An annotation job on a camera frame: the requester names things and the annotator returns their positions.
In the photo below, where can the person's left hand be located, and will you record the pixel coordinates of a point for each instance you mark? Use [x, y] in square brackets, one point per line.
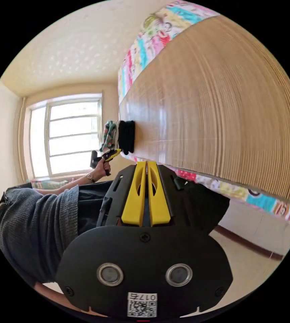
[100, 169]

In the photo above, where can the window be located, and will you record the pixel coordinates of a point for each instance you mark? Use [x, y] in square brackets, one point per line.
[71, 136]

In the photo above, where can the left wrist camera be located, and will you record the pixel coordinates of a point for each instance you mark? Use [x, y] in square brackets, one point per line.
[93, 159]

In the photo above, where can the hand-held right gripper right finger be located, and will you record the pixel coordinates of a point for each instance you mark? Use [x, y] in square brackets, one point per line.
[160, 202]

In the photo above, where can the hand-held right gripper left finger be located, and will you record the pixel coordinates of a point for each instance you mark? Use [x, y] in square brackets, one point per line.
[132, 202]

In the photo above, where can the person's left forearm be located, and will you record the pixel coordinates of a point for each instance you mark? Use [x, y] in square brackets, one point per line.
[69, 184]

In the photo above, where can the person's body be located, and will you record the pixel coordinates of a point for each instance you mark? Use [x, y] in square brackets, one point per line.
[33, 227]

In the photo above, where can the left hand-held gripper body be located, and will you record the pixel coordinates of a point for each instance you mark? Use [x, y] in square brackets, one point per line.
[106, 168]

